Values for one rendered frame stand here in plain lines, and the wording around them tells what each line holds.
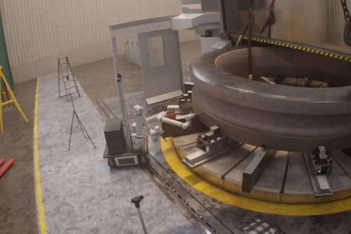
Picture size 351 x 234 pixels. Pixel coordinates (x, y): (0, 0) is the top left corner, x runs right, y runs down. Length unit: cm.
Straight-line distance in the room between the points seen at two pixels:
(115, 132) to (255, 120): 259
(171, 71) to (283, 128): 532
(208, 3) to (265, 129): 457
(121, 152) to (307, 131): 353
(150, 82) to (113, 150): 370
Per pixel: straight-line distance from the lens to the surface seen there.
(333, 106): 429
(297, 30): 720
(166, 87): 898
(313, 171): 432
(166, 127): 580
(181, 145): 555
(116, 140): 540
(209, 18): 787
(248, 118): 463
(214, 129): 489
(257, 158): 431
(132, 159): 550
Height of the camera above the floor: 302
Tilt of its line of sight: 22 degrees down
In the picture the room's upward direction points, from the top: 6 degrees counter-clockwise
